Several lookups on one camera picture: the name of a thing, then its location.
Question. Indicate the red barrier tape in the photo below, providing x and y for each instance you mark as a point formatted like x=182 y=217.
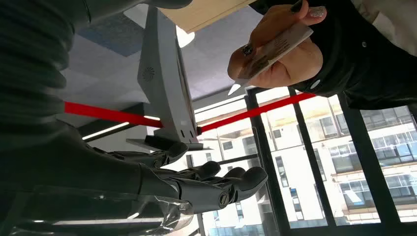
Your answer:
x=107 y=114

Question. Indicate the clear plastic film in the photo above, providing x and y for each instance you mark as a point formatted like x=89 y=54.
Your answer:
x=163 y=215

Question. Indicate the black window frame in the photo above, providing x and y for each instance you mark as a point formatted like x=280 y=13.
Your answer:
x=368 y=156

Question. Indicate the grey kiosk screen stand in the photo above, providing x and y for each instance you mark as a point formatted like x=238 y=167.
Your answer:
x=163 y=81

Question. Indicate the person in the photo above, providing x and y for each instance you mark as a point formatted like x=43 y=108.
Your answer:
x=358 y=49

